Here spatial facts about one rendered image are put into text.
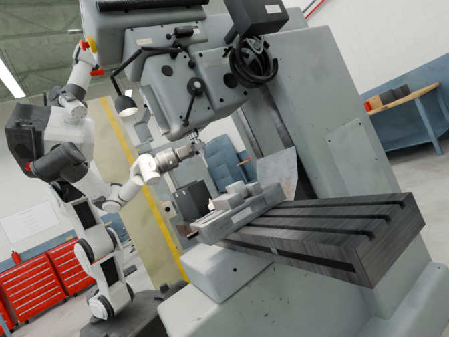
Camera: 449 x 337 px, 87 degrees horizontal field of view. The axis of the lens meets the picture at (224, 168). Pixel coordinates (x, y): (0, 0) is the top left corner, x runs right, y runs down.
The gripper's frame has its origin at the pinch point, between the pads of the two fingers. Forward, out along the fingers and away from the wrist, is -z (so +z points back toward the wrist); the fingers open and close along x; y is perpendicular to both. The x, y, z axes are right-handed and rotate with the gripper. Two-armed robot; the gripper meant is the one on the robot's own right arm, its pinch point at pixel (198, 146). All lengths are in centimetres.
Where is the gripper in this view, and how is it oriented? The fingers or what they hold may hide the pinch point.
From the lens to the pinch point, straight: 105.3
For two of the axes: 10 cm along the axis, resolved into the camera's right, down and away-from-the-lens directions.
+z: -9.0, 4.1, -1.6
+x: -1.6, 0.4, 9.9
